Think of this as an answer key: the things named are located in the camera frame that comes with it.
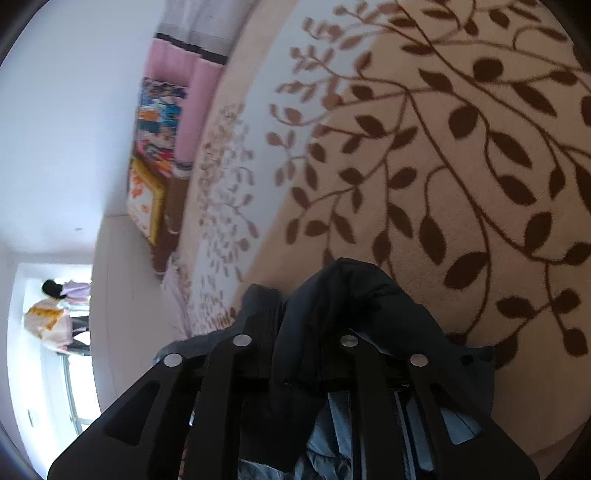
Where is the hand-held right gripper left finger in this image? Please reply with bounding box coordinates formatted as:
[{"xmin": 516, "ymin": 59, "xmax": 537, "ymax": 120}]
[{"xmin": 47, "ymin": 285, "xmax": 284, "ymax": 480}]

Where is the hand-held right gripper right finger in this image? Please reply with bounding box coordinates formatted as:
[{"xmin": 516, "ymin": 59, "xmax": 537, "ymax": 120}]
[{"xmin": 323, "ymin": 335, "xmax": 540, "ymax": 480}]

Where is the teal quilted jacket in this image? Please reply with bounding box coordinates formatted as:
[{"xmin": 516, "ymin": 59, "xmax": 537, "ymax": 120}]
[{"xmin": 154, "ymin": 257, "xmax": 497, "ymax": 480}]

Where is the brown folded blanket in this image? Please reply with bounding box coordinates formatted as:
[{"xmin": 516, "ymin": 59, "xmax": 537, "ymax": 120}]
[{"xmin": 151, "ymin": 164, "xmax": 192, "ymax": 278}]

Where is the yellow floral cushion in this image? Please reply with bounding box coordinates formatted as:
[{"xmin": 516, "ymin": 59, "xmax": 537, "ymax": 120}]
[{"xmin": 126, "ymin": 158, "xmax": 168, "ymax": 245}]

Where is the colourful cartoon pillow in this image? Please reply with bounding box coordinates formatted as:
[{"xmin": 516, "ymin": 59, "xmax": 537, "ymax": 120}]
[{"xmin": 134, "ymin": 78, "xmax": 190, "ymax": 178}]

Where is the pink folded blanket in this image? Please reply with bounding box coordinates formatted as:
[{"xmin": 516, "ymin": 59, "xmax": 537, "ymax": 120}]
[{"xmin": 145, "ymin": 39, "xmax": 227, "ymax": 178}]

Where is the yellow white printed cloth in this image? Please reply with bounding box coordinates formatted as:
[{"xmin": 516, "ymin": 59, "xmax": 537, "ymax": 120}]
[{"xmin": 23, "ymin": 298, "xmax": 72, "ymax": 354}]

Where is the beige leaf-print blanket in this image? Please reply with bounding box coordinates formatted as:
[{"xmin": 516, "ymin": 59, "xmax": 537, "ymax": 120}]
[{"xmin": 161, "ymin": 0, "xmax": 591, "ymax": 462}]

